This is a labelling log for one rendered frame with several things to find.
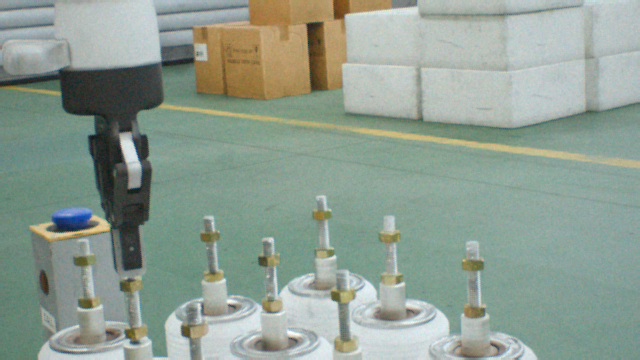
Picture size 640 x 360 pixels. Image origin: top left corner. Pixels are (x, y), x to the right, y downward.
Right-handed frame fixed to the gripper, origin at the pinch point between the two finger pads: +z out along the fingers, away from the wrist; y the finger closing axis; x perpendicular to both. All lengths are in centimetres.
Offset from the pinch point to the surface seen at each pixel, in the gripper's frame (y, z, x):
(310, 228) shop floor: 137, 36, -61
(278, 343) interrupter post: 0.9, 9.9, -11.7
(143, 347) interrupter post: -1.0, 7.6, -0.3
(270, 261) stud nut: 1.1, 3.0, -11.5
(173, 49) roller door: 575, 27, -129
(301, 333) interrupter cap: 2.8, 10.1, -14.3
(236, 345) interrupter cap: 2.9, 10.2, -8.6
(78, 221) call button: 27.3, 3.3, 0.3
